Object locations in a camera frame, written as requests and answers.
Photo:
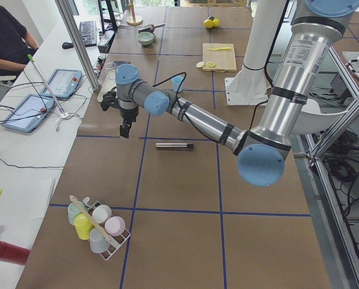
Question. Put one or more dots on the whole yellow lemon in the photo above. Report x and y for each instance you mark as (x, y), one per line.
(216, 22)
(208, 23)

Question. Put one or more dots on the white cup on rack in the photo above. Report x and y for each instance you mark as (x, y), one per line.
(101, 214)

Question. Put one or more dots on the aluminium frame post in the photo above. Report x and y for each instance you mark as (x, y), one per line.
(72, 29)

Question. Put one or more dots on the person in black shirt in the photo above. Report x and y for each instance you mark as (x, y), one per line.
(16, 43)

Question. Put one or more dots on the wooden cup tree stand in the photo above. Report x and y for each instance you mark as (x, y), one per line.
(133, 19)

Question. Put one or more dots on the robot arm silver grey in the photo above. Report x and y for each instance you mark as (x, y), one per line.
(262, 149)

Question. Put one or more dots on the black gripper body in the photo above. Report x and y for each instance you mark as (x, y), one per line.
(128, 114)

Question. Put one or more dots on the steel muddler black tip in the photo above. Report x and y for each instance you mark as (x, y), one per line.
(174, 146)

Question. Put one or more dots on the green bowl of ice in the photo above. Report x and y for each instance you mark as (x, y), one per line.
(145, 38)

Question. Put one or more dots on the black computer mouse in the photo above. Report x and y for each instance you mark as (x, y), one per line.
(67, 45)

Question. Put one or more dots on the yellow lemon slice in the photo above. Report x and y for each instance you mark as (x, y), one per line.
(200, 64)

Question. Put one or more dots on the light blue plastic cup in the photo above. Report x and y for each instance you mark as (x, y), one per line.
(177, 83)

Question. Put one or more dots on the grey cup on rack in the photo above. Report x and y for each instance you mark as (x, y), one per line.
(98, 244)

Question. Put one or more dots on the green cup on rack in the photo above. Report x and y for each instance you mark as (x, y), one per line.
(72, 212)

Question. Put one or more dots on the pink cup on rack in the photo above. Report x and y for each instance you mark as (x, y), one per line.
(115, 226)

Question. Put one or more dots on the blue teach pendant far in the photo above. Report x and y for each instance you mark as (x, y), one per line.
(64, 82)

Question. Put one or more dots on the metal ice scoop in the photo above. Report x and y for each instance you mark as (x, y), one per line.
(150, 28)

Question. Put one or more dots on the cream bear serving tray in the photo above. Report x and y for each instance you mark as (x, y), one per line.
(108, 84)

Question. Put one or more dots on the blue teach pendant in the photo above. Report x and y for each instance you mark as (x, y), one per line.
(64, 82)
(30, 112)

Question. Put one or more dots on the clear wine glass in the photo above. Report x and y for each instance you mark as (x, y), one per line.
(110, 69)

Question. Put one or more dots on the red bottle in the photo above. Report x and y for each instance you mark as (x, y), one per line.
(11, 253)

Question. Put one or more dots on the bamboo cutting board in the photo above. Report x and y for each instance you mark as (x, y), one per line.
(225, 61)

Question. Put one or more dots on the yellow plastic knife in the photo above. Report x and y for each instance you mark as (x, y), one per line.
(227, 48)

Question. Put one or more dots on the blue teach pendant near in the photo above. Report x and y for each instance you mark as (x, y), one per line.
(30, 112)

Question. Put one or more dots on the yellow cup on rack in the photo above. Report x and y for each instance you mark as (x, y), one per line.
(83, 226)

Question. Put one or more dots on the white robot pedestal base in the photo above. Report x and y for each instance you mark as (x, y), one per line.
(249, 87)

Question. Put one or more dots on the white wire cup rack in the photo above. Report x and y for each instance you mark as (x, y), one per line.
(117, 241)

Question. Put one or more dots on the black keyboard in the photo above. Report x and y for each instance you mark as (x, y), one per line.
(88, 33)

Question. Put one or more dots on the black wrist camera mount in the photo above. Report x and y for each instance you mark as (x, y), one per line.
(110, 99)

